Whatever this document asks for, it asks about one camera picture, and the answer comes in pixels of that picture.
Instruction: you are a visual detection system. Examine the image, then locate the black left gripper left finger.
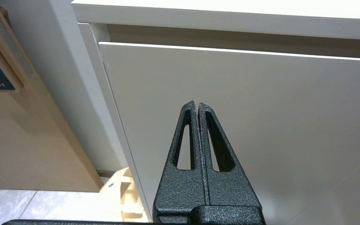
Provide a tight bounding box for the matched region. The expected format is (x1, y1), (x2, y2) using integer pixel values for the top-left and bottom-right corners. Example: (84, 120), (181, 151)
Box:
(152, 101), (207, 217)

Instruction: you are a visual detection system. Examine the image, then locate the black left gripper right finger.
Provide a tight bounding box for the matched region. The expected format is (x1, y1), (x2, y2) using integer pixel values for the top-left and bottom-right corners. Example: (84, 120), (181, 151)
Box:
(198, 102), (262, 207)

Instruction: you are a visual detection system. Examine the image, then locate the beige cardboard box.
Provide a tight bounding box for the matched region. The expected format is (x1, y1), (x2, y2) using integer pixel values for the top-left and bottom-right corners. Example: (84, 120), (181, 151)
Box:
(100, 167), (148, 223)

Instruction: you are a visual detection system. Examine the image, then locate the white cabinet door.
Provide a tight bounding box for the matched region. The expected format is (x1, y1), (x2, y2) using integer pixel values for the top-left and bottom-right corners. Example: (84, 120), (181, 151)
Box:
(98, 42), (360, 225)

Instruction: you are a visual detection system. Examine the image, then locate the light brown wooden door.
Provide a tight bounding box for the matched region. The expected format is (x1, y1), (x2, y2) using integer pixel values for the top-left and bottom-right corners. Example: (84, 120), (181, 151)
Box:
(0, 0), (104, 193)

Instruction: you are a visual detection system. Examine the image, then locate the white sideboard cabinet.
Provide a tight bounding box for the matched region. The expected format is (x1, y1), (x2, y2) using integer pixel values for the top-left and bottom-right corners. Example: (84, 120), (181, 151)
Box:
(71, 0), (360, 225)

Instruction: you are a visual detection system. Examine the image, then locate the metal door lock plate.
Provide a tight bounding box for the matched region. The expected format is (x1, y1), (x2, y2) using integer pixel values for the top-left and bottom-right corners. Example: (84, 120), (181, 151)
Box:
(0, 0), (34, 78)

